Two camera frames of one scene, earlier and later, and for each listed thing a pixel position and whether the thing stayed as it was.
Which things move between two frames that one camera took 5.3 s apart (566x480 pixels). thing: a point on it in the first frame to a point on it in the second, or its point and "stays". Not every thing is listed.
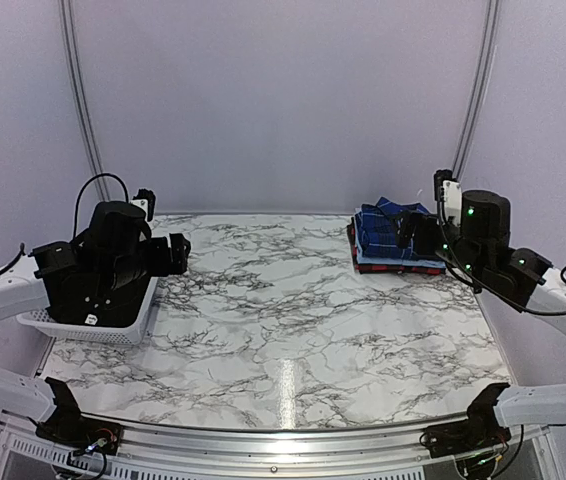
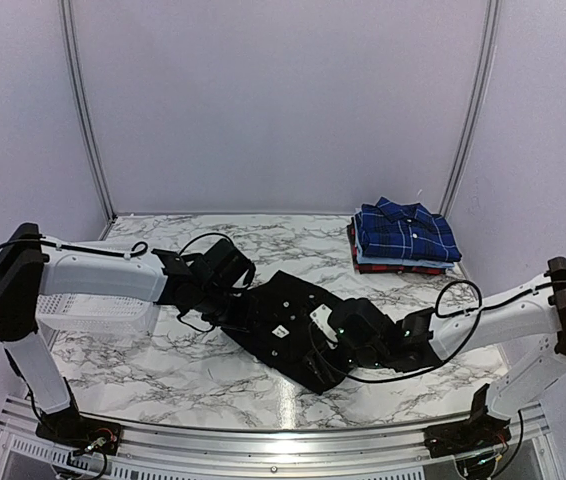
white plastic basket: x=132 y=334 stays
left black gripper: x=162 y=266 to x=208 y=318
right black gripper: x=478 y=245 to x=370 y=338
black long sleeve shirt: x=95 y=299 to x=294 y=323
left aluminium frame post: x=66 y=14 stays
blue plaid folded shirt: x=375 y=229 stays
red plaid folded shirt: x=365 y=268 stays
